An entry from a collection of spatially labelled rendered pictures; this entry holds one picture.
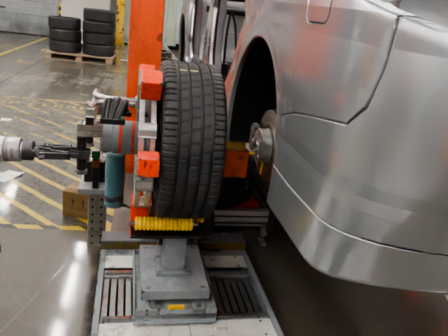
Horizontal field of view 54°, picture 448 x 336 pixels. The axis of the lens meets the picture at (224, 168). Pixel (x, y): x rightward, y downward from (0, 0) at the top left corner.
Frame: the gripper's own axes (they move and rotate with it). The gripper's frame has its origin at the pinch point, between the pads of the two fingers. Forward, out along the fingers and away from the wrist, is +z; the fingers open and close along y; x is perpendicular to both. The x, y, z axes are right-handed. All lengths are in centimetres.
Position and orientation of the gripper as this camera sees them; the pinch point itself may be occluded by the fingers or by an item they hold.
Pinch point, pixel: (81, 153)
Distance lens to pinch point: 175.8
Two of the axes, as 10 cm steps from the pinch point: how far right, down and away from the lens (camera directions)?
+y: 1.9, 3.5, -9.2
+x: 1.2, -9.3, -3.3
